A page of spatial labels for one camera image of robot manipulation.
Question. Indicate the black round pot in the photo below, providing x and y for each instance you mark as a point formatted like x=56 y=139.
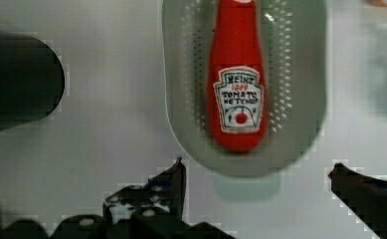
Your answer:
x=32 y=80

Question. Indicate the green oval strainer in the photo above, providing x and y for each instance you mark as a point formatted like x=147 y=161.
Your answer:
x=292 y=34

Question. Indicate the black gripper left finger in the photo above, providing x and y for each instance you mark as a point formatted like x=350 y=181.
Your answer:
x=165 y=190

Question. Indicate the red plush ketchup bottle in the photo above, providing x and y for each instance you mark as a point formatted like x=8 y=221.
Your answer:
x=236 y=88

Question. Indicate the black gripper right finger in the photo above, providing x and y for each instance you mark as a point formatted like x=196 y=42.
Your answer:
x=365 y=196

